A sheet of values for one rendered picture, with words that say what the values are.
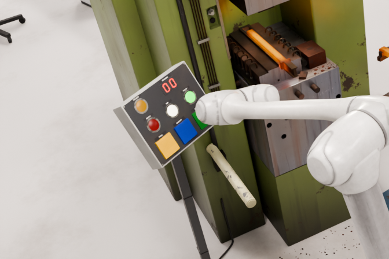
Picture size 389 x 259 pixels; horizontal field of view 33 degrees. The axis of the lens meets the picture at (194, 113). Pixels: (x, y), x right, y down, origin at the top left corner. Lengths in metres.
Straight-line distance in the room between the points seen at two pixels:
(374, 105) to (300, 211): 1.52
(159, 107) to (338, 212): 1.28
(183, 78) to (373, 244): 1.06
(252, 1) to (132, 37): 0.75
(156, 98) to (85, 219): 1.52
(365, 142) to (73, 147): 2.98
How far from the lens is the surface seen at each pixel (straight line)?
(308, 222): 3.30
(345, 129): 1.71
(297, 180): 3.10
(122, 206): 3.83
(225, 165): 2.87
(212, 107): 2.09
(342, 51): 3.12
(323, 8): 2.96
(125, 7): 3.07
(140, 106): 2.43
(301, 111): 1.99
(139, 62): 3.20
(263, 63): 2.83
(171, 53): 2.72
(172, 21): 2.67
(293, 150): 2.98
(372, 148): 1.73
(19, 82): 5.45
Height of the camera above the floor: 2.46
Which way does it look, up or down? 34 degrees down
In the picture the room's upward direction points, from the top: 15 degrees counter-clockwise
